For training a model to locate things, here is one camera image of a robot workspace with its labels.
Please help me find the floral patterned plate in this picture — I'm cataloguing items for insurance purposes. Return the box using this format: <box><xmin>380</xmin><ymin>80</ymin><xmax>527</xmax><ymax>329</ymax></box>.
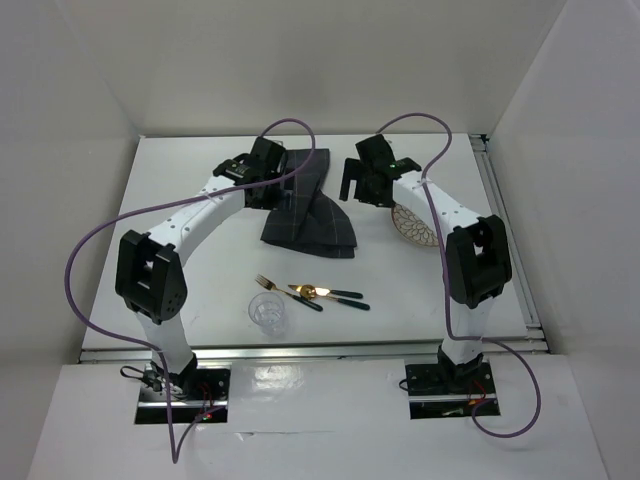
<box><xmin>391</xmin><ymin>204</ymin><xmax>439</xmax><ymax>247</ymax></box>

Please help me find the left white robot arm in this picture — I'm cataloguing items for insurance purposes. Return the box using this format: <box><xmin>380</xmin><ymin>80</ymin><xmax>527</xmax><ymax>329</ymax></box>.
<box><xmin>115</xmin><ymin>137</ymin><xmax>287</xmax><ymax>399</ymax></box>

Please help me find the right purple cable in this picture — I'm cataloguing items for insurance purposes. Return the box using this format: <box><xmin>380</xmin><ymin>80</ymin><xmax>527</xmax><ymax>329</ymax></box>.
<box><xmin>377</xmin><ymin>112</ymin><xmax>543</xmax><ymax>439</ymax></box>

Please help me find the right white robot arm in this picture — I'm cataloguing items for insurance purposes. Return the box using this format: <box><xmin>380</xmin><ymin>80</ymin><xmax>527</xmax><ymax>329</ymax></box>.
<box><xmin>339</xmin><ymin>134</ymin><xmax>512</xmax><ymax>392</ymax></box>

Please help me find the dark plaid cloth placemat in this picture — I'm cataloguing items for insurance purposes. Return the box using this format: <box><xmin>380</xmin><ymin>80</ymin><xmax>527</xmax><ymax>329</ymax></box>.
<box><xmin>261</xmin><ymin>149</ymin><xmax>357</xmax><ymax>259</ymax></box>

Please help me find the gold knife green handle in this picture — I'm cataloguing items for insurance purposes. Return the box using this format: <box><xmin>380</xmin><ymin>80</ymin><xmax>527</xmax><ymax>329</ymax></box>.
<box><xmin>288</xmin><ymin>284</ymin><xmax>364</xmax><ymax>300</ymax></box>

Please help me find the purple cable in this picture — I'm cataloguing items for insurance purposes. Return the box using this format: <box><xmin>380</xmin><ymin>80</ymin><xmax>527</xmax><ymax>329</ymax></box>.
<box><xmin>64</xmin><ymin>117</ymin><xmax>317</xmax><ymax>464</ymax></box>
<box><xmin>377</xmin><ymin>112</ymin><xmax>543</xmax><ymax>439</ymax></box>

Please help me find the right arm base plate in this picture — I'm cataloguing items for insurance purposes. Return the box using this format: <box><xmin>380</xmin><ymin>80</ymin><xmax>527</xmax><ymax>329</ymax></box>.
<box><xmin>398</xmin><ymin>361</ymin><xmax>501</xmax><ymax>420</ymax></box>

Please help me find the gold fork green handle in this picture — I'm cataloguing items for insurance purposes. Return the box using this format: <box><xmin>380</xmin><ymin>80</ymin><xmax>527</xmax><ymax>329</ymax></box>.
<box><xmin>255</xmin><ymin>274</ymin><xmax>323</xmax><ymax>312</ymax></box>

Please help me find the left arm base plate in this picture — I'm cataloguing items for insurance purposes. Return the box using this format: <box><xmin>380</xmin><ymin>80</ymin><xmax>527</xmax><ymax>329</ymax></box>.
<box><xmin>134</xmin><ymin>366</ymin><xmax>231</xmax><ymax>425</ymax></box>

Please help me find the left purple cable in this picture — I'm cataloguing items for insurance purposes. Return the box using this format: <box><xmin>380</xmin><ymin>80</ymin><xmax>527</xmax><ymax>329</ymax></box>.
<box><xmin>64</xmin><ymin>117</ymin><xmax>317</xmax><ymax>464</ymax></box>

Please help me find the clear plastic cup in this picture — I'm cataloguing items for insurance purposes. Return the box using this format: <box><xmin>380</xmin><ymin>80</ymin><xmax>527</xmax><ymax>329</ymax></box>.
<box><xmin>248</xmin><ymin>292</ymin><xmax>288</xmax><ymax>338</ymax></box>

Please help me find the gold spoon green handle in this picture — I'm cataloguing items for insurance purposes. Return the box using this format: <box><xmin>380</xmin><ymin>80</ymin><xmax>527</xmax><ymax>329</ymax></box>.
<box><xmin>288</xmin><ymin>284</ymin><xmax>371</xmax><ymax>311</ymax></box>

